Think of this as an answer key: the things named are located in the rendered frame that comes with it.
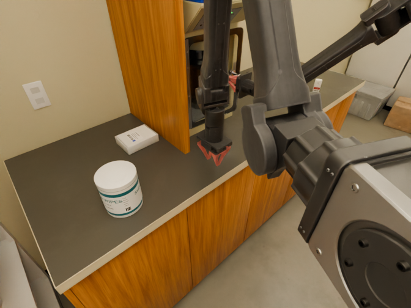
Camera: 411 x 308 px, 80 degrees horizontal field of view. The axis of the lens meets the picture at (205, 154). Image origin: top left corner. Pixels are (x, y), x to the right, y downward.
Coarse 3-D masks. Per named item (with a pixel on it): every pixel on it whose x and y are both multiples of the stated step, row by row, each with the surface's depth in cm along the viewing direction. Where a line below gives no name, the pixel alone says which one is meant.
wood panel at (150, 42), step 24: (120, 0) 94; (144, 0) 83; (168, 0) 74; (120, 24) 102; (144, 24) 89; (168, 24) 79; (120, 48) 112; (144, 48) 96; (168, 48) 85; (144, 72) 105; (168, 72) 91; (144, 96) 115; (168, 96) 98; (144, 120) 127; (168, 120) 107
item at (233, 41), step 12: (240, 36) 106; (192, 48) 94; (228, 48) 105; (240, 48) 109; (192, 60) 97; (228, 60) 108; (240, 60) 113; (192, 72) 99; (228, 72) 112; (192, 84) 103; (192, 96) 106; (192, 108) 109; (228, 108) 125; (192, 120) 113; (204, 120) 118
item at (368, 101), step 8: (360, 88) 305; (368, 88) 305; (376, 88) 305; (384, 88) 305; (392, 88) 304; (360, 96) 300; (368, 96) 292; (376, 96) 287; (384, 96) 288; (352, 104) 313; (360, 104) 305; (368, 104) 298; (376, 104) 291; (384, 104) 315; (352, 112) 318; (360, 112) 310; (368, 112) 303; (376, 112) 310
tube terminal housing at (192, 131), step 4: (232, 24) 104; (236, 24) 105; (188, 32) 91; (192, 32) 92; (196, 32) 93; (200, 32) 94; (188, 36) 92; (192, 36) 93; (224, 116) 131; (228, 116) 133; (204, 124) 123; (192, 128) 118; (196, 128) 120; (200, 128) 122; (204, 128) 124; (192, 132) 119; (196, 132) 121
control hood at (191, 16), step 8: (184, 0) 82; (232, 0) 83; (240, 0) 85; (184, 8) 82; (192, 8) 79; (200, 8) 77; (232, 8) 87; (184, 16) 83; (192, 16) 81; (200, 16) 81; (240, 16) 98; (184, 24) 85; (192, 24) 84; (184, 32) 87
